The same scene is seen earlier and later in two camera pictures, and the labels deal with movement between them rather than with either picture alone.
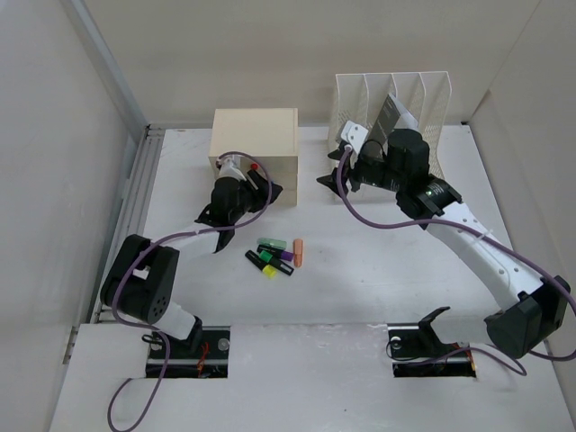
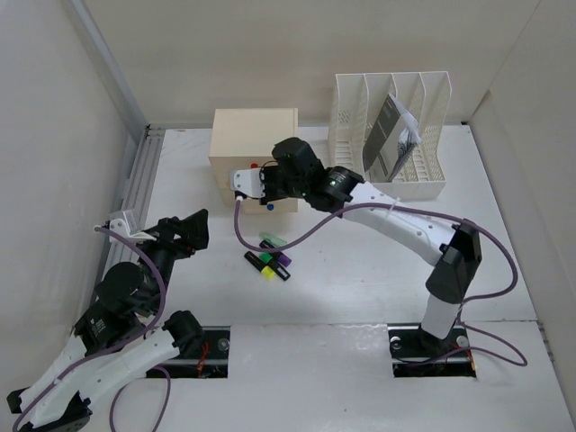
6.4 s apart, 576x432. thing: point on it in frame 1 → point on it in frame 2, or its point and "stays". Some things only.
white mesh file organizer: x=423 y=101 stays
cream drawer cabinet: x=262 y=139 stays
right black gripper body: x=370 y=170 → x=279 y=188
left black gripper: x=259 y=193 → x=193 y=229
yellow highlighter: x=270 y=271 stays
